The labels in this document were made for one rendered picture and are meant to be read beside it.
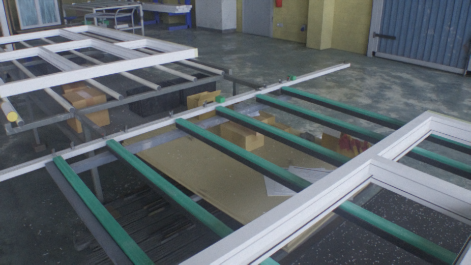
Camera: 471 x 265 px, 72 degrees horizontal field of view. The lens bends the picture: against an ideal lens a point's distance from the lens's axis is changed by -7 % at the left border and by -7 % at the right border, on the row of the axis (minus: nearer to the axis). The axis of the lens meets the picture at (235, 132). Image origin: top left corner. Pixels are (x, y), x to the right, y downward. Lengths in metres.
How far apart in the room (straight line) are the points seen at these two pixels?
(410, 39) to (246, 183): 5.99
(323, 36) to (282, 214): 7.05
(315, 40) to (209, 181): 6.53
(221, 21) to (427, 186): 8.89
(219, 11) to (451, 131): 8.53
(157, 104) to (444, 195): 1.79
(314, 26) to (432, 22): 2.38
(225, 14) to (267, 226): 9.06
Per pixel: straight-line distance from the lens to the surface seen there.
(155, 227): 1.83
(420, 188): 1.16
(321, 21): 7.73
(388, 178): 1.20
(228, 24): 9.86
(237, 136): 1.80
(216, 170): 1.64
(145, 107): 2.31
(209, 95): 2.16
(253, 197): 1.45
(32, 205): 2.86
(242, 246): 0.81
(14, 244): 2.54
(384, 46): 7.43
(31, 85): 2.40
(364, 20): 7.66
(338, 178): 1.06
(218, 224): 0.96
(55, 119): 1.97
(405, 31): 7.23
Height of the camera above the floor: 1.48
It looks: 25 degrees down
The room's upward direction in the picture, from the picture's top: straight up
